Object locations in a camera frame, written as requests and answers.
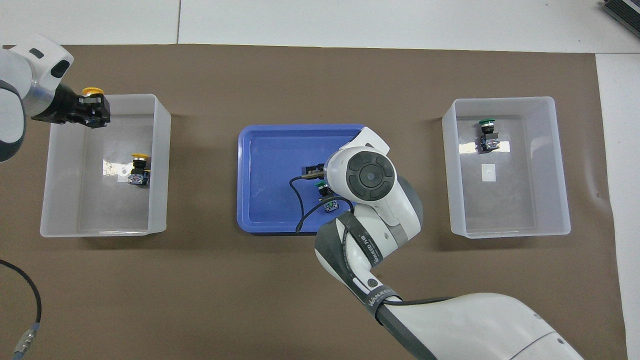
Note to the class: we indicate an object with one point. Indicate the blue plastic tray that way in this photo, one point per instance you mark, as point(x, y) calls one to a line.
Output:
point(270, 165)

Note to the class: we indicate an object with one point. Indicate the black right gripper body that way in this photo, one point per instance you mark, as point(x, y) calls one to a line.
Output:
point(312, 168)

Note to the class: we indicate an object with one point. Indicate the green push button switch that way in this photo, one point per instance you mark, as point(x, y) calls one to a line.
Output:
point(488, 136)
point(330, 205)

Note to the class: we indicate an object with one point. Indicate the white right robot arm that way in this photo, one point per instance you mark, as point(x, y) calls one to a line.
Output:
point(370, 175)

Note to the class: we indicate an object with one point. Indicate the black ribbed device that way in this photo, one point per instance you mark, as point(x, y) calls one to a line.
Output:
point(622, 11)

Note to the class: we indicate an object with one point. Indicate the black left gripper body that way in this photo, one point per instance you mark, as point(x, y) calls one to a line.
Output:
point(57, 107)

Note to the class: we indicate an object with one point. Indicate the small white label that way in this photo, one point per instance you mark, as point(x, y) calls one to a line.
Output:
point(123, 175)
point(488, 172)

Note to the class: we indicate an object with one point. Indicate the translucent white plastic box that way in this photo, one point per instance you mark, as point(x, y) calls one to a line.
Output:
point(545, 210)
point(65, 200)

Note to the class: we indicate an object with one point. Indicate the brown table mat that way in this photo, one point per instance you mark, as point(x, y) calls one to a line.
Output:
point(200, 290)

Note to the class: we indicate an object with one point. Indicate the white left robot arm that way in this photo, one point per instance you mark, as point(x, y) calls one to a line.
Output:
point(10, 75)

